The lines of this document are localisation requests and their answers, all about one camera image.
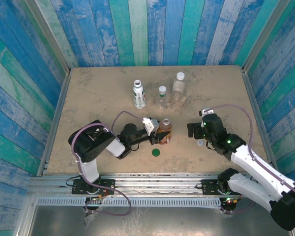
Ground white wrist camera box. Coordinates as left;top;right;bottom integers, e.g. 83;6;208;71
142;117;160;135
199;108;215;117

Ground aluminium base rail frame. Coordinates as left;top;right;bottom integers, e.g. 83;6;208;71
29;173;290;197

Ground orange tea bottle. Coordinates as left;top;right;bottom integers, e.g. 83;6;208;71
157;118;173;145

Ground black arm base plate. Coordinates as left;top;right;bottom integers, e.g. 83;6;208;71
202;179;247;195
72;178;116;195

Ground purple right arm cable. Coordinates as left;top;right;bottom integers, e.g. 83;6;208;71
204;104;295;215

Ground small clear bottle green label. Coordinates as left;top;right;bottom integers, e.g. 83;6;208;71
157;91;168;110

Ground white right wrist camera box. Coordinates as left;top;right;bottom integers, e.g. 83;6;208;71
199;108;215;117

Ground small controller circuit board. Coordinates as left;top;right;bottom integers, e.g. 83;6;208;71
86;195;108;204
222;196;242;205

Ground steel sheet panel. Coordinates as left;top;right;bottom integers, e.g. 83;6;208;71
29;206;293;236

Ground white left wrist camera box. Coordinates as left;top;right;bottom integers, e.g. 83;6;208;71
142;117;160;135

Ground large clear plastic bottle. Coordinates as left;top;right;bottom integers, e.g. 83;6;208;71
171;78;186;101

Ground black round disc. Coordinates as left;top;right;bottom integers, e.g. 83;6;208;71
221;203;236;214

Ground clear plastic bag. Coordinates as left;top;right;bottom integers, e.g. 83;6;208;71
83;201;106;226

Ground slotted grey cable duct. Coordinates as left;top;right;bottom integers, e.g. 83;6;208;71
36;198;222;207

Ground aluminium table side rail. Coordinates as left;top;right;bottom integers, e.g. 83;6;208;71
36;70;72;177
241;66;280;173

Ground white bottle with green label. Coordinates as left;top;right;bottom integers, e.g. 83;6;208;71
132;79;147;110

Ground aluminium corner post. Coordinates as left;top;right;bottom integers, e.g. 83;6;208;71
24;0;71;74
242;0;295;72

